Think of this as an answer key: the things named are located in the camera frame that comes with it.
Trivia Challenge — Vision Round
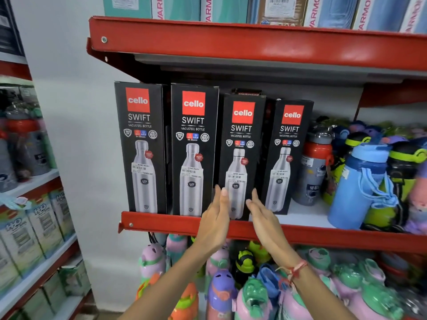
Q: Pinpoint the grey bottle with red lid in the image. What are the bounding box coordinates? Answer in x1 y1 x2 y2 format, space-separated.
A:
292 126 335 207

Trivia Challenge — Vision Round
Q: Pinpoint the grey patterned bottle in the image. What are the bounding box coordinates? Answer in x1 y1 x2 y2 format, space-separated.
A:
0 129 18 194

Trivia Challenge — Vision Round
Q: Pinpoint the person's left forearm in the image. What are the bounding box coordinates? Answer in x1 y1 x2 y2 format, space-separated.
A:
118 245 221 320

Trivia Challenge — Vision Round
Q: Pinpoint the red thread bracelet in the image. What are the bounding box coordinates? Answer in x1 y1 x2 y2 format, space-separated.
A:
276 259 308 284

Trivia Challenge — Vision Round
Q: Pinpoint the red metal shelf board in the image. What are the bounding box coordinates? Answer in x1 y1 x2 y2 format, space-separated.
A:
86 16 427 84
118 211 427 256

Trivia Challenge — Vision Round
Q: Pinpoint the person's right hand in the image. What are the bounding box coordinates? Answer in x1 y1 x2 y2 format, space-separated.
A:
246 188 300 268

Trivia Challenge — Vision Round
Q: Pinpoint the red and white shelf unit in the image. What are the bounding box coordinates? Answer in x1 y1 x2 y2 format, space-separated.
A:
0 52 95 320

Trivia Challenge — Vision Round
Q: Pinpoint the pile of colourful children's bottles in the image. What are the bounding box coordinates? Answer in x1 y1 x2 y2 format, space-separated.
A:
135 232 427 320

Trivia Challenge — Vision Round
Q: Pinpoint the grey flask with red lid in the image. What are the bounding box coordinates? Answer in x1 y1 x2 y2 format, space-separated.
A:
5 102 51 180

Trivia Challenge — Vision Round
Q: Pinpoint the pale green bottle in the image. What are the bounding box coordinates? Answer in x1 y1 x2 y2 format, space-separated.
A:
31 106 58 169

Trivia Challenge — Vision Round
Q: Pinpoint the black steel bottle box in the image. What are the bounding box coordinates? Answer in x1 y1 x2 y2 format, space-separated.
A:
262 99 315 216
171 83 220 217
218 93 267 221
114 81 169 214

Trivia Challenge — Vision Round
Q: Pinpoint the row of pastel product boxes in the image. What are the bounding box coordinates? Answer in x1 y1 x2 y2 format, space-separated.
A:
102 0 427 34

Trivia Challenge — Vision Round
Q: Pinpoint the cluster of purple children's bottles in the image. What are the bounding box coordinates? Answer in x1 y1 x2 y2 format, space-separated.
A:
314 116 427 148

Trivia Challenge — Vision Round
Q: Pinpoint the pink children's bottle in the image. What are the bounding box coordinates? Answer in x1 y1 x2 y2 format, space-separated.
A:
404 170 427 236

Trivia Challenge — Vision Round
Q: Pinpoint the dark product box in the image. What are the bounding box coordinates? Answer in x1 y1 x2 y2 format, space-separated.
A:
0 0 26 58

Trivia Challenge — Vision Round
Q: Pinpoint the person's left hand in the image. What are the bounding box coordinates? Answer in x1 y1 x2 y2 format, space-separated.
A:
196 185 231 254

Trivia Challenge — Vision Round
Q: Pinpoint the row of white green boxes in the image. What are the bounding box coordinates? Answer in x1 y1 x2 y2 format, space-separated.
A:
0 188 76 297

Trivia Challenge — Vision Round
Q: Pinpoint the stack of pale green boxes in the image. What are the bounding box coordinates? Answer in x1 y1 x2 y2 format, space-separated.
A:
9 259 91 320

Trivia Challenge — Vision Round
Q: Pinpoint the person's right forearm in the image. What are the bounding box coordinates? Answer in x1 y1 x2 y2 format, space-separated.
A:
276 255 358 320

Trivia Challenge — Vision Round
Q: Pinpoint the blue bottle with strap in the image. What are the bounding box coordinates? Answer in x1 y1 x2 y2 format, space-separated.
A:
328 143 400 230

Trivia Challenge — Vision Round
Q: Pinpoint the brown cardboard box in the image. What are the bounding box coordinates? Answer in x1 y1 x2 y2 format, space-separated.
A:
256 0 308 27

